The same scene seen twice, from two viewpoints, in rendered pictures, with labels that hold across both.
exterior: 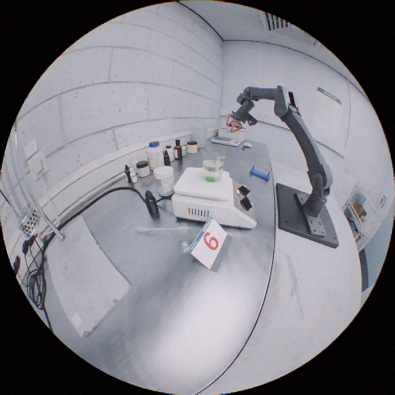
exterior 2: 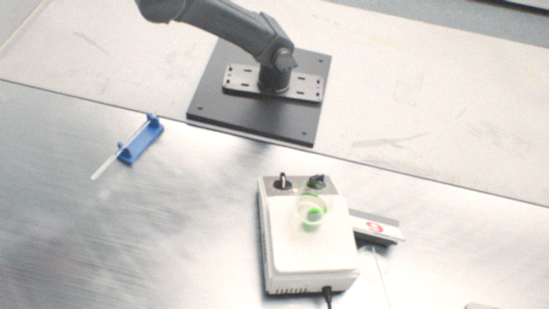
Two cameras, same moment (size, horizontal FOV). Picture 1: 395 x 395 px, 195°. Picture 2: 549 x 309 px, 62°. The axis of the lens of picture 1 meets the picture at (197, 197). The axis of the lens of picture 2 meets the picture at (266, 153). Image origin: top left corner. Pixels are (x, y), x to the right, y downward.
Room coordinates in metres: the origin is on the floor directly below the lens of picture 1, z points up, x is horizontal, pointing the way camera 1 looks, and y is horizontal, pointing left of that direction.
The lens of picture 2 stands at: (0.43, 0.24, 1.57)
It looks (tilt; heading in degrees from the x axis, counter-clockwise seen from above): 53 degrees down; 248
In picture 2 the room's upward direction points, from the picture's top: 9 degrees clockwise
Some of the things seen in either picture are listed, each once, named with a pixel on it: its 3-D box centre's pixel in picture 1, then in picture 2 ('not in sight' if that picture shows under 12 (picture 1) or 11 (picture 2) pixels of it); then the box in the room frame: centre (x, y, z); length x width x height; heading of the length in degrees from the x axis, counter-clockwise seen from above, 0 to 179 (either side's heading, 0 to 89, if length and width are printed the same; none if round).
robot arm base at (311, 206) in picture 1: (315, 203); (275, 70); (0.19, -0.37, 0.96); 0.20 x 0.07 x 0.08; 159
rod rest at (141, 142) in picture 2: (260, 172); (140, 136); (0.46, -0.30, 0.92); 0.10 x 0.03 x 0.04; 46
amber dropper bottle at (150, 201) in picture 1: (150, 201); not in sight; (0.21, 0.12, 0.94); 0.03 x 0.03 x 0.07
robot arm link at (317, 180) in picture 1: (322, 184); (276, 48); (0.19, -0.37, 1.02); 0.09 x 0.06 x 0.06; 102
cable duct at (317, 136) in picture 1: (292, 126); not in sight; (1.28, -1.12, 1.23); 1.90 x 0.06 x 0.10; 62
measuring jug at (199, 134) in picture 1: (198, 136); not in sight; (0.94, 0.01, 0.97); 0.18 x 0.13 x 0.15; 38
